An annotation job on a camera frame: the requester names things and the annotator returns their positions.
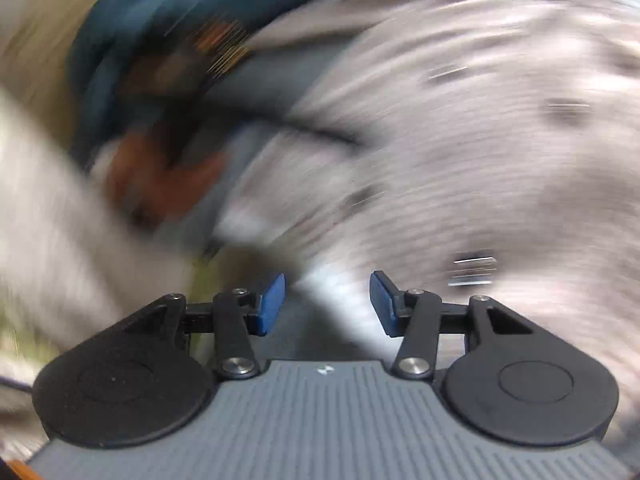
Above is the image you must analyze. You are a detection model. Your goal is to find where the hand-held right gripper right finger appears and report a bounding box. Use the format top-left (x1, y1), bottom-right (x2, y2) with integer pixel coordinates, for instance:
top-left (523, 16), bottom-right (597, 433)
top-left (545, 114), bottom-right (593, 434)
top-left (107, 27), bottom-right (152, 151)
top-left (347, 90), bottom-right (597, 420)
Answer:
top-left (369, 271), bottom-right (533, 381)

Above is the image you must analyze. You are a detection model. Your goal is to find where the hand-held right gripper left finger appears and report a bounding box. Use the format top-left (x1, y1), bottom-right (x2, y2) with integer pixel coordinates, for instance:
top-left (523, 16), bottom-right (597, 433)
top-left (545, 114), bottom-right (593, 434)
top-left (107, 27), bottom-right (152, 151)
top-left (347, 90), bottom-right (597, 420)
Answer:
top-left (122, 274), bottom-right (287, 381)

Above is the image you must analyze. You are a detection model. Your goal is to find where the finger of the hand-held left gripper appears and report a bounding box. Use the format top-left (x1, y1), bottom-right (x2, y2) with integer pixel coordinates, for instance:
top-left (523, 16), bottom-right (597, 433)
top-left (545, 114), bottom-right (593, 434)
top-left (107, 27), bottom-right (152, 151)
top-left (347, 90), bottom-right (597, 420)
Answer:
top-left (235, 110), bottom-right (362, 150)

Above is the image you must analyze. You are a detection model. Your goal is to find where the beige houndstooth knit sweater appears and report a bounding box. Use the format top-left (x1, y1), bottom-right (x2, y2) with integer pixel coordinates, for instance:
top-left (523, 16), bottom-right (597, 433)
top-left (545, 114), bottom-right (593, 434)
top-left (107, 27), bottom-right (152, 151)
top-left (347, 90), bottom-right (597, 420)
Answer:
top-left (0, 0), bottom-right (640, 461)

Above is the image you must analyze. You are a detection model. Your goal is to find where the person's left hand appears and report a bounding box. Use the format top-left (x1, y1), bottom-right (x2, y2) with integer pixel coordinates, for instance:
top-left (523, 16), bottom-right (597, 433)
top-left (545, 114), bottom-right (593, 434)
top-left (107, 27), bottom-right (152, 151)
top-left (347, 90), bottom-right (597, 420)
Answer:
top-left (107, 125), bottom-right (228, 228)

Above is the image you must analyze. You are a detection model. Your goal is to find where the blue pillow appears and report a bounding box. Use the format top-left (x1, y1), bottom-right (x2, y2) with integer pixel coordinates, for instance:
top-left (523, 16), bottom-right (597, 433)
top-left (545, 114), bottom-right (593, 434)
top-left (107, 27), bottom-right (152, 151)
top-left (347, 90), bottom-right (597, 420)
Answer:
top-left (67, 0), bottom-right (361, 161)

